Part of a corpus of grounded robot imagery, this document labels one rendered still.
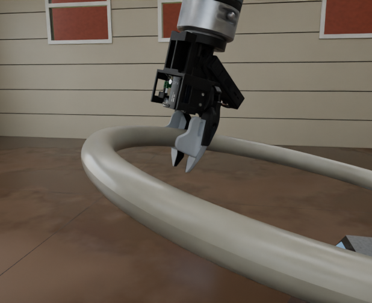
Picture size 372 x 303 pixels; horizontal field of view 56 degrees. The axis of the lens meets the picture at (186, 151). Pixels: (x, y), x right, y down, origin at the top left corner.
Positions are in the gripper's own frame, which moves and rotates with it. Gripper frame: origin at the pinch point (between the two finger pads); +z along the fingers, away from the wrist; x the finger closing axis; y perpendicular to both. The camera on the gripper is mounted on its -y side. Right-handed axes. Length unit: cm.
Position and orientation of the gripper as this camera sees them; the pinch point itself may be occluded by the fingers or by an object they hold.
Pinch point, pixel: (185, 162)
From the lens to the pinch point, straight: 58.5
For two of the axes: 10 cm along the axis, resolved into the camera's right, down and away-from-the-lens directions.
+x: 6.2, 2.7, -7.4
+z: -2.2, 9.6, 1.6
